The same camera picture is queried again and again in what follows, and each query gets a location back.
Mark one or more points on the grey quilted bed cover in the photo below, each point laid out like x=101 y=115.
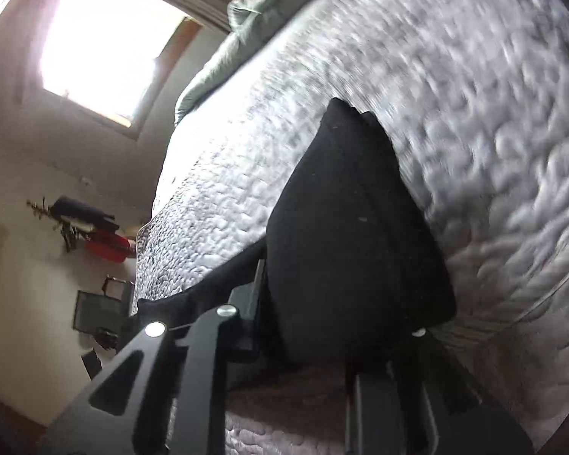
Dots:
x=408 y=128

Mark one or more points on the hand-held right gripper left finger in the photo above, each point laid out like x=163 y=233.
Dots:
x=246 y=315

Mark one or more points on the window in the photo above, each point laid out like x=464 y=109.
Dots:
x=104 y=42

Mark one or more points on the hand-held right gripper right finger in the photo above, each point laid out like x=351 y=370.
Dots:
x=398 y=388

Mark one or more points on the black pants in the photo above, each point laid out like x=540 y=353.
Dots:
x=351 y=241

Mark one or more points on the dark chair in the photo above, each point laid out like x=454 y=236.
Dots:
x=99 y=313

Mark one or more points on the grey-green pillow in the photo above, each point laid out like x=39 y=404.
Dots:
x=227 y=47

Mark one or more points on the red bag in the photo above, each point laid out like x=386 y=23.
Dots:
x=109 y=246

